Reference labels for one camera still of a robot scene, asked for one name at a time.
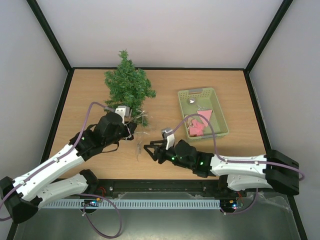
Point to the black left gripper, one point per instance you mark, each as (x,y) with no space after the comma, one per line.
(133,126)

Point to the green plastic basket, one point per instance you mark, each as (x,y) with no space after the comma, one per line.
(203,106)

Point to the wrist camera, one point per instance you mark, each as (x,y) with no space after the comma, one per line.
(168,137)
(124,111)

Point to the small green christmas tree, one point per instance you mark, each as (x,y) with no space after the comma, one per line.
(128,85)

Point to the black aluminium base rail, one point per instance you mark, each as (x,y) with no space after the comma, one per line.
(203,187)

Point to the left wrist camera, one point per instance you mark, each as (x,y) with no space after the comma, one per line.
(124,111)

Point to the pink triangular paper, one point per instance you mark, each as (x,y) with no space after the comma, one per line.
(205,116)

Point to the light blue cable duct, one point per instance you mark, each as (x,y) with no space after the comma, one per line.
(137,204)

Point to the clear led string lights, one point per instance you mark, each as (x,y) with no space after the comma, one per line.
(145,126)

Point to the silver bell ornament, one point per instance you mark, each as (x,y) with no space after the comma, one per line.
(191,101)

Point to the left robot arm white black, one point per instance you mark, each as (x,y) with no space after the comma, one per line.
(23,196)

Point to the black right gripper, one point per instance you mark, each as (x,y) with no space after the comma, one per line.
(160,151)

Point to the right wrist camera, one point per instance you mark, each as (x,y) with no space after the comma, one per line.
(168,137)

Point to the pink paper ornament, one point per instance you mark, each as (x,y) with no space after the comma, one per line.
(196,129)

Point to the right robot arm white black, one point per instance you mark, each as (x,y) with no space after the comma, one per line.
(273,170)

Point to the black enclosure frame post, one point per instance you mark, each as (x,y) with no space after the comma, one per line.
(38,13)

